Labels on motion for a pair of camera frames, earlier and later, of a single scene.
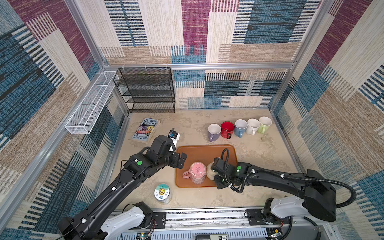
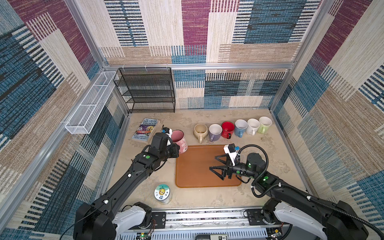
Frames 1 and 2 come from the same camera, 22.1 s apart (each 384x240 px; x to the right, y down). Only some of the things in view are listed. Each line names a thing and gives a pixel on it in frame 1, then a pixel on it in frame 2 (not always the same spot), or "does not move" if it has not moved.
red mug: (227, 128) does not move
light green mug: (264, 123) does not move
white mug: (253, 125) does not move
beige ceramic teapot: (210, 173) -> (200, 131)
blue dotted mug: (240, 127) does not move
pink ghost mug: (196, 173) -> (178, 137)
